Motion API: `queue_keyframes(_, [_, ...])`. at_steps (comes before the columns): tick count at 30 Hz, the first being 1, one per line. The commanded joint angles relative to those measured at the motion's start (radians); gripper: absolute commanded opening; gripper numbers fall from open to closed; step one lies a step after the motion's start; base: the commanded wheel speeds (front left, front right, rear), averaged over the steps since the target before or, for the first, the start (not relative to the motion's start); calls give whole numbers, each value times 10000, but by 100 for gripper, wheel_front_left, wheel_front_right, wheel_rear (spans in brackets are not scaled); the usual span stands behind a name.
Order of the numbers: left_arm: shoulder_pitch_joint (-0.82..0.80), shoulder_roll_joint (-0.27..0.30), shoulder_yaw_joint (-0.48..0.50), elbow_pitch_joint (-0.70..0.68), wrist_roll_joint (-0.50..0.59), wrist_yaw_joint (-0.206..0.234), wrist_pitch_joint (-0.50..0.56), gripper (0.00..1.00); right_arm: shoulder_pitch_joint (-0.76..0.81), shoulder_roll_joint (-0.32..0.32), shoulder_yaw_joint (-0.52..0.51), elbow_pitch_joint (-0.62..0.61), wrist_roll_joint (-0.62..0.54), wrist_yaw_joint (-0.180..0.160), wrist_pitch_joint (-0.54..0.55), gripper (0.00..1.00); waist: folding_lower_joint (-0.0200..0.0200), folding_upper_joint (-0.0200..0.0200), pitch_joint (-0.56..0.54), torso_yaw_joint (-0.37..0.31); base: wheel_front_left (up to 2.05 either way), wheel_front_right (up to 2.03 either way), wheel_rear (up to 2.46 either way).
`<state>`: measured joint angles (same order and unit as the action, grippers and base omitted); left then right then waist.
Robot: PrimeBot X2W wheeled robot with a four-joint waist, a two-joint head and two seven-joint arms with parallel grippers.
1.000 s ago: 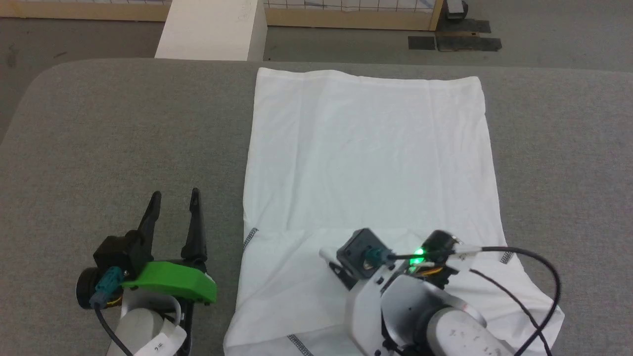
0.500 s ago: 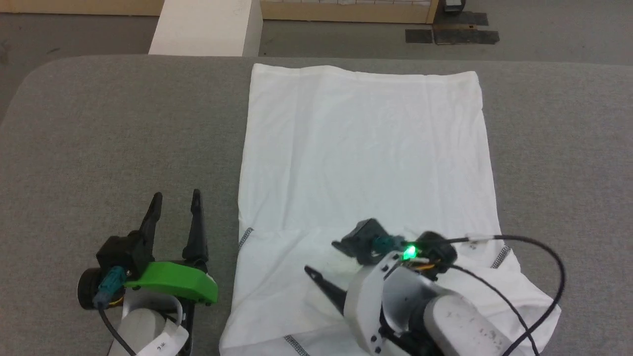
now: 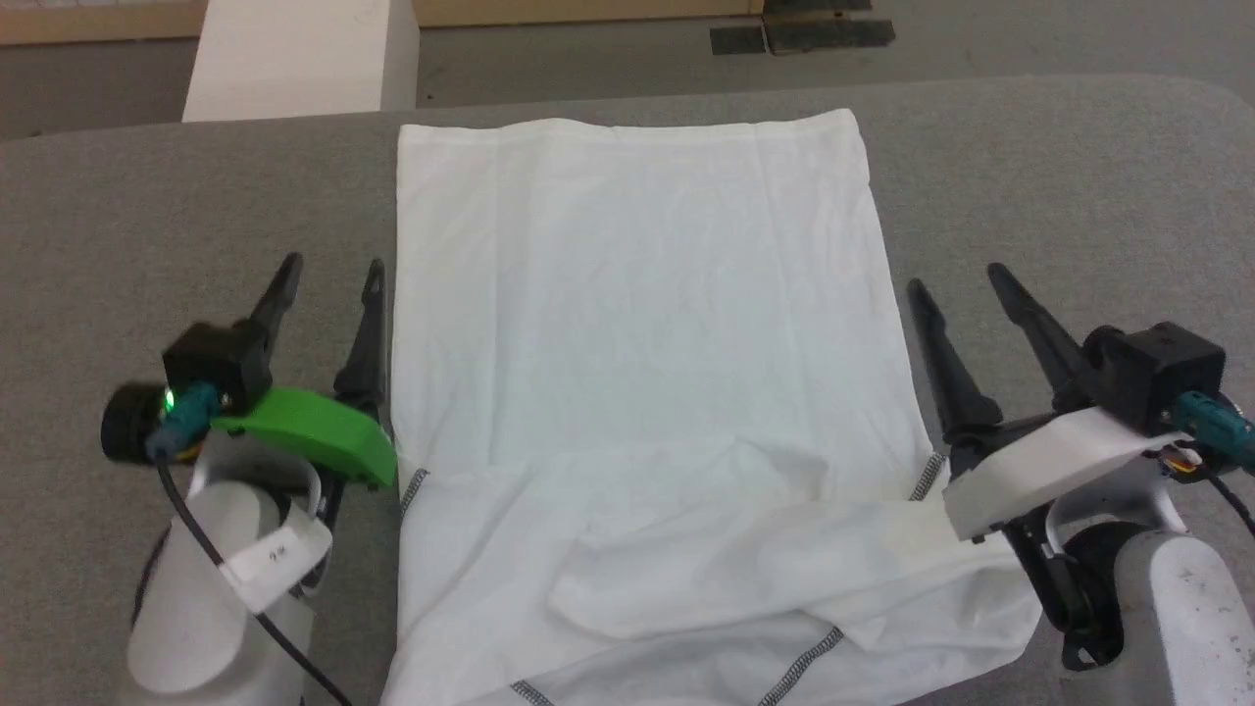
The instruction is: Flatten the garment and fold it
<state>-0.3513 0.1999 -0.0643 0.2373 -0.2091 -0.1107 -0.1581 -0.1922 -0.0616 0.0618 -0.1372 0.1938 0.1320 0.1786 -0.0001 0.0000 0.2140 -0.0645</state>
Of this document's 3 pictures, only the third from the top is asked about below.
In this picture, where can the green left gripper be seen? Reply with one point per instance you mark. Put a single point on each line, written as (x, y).
(314, 431)

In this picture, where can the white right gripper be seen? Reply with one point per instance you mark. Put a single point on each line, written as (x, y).
(1039, 471)

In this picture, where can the white garment with grey stitching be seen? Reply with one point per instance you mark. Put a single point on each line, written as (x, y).
(637, 392)

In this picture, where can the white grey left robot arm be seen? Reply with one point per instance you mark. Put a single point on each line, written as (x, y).
(196, 598)

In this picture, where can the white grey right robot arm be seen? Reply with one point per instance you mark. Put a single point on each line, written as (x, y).
(1186, 608)

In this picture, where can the cream white box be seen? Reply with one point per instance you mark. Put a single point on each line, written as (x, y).
(294, 59)

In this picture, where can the large black floor mat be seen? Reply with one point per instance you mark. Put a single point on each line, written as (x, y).
(828, 33)

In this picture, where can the small black floor mat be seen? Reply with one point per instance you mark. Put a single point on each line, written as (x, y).
(737, 40)

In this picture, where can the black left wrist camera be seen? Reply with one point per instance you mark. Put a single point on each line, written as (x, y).
(216, 363)

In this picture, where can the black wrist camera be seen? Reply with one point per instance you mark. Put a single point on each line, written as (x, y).
(216, 363)
(1162, 373)

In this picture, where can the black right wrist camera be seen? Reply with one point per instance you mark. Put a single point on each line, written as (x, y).
(1162, 373)

